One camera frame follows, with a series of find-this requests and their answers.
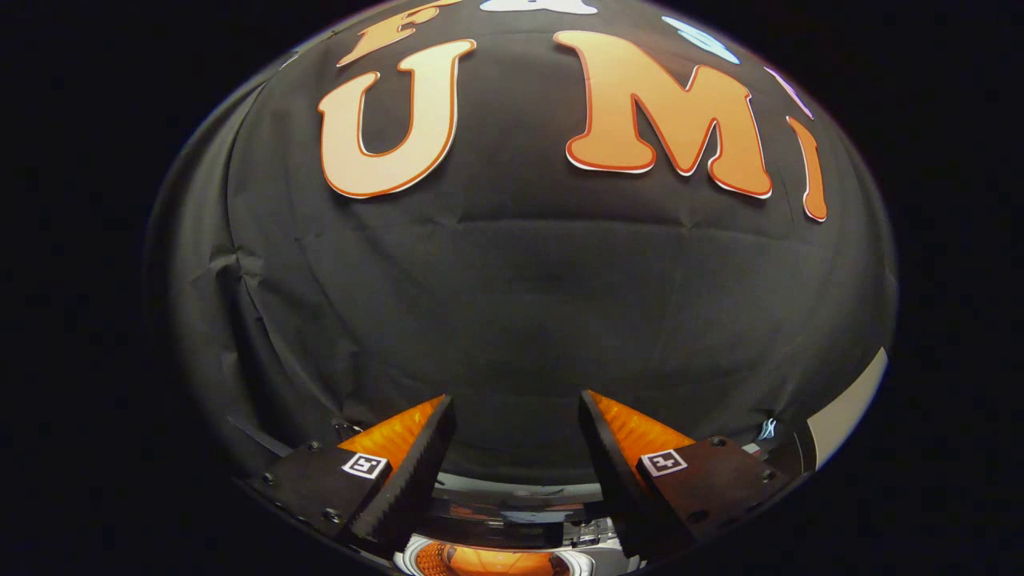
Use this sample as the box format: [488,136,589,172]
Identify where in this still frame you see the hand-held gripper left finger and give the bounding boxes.
[246,394,457,553]

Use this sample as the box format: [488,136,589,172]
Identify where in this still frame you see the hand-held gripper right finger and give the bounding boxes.
[578,390,793,559]

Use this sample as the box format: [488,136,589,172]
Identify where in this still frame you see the yellow polo shirt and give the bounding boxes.
[432,542,561,576]

